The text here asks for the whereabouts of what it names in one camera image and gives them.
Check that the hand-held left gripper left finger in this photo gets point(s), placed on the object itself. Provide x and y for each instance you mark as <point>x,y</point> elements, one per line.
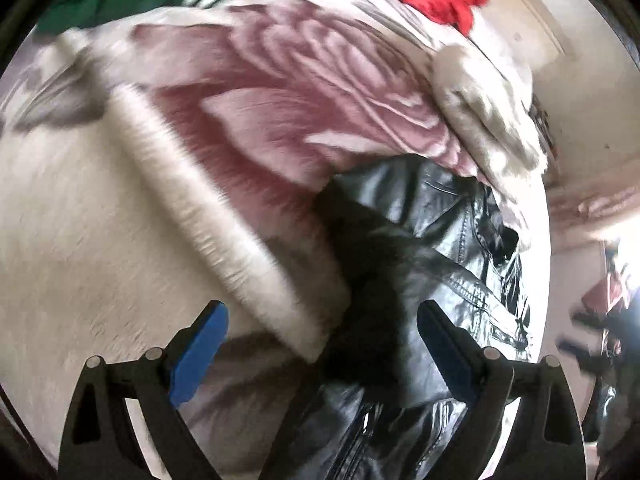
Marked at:
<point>200,355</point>

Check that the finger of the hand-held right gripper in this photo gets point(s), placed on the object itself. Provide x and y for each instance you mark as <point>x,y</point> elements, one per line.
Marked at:
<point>590,321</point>
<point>580,352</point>

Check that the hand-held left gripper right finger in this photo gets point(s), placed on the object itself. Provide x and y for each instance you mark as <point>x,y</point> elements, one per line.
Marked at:
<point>445,345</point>

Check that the black leather jacket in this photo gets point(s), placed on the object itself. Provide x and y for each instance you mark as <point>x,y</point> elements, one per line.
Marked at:
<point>450,220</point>

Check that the white fleece garment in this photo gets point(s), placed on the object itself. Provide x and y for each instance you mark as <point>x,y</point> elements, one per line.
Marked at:
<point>100,210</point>

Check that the dark red garment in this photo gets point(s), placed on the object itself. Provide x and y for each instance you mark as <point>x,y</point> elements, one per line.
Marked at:
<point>612,290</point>

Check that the floral plush blanket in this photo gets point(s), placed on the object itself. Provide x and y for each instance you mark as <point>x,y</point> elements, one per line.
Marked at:
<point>300,75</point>

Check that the cream bed headboard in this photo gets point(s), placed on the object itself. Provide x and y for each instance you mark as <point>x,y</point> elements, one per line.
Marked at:
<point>525,10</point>

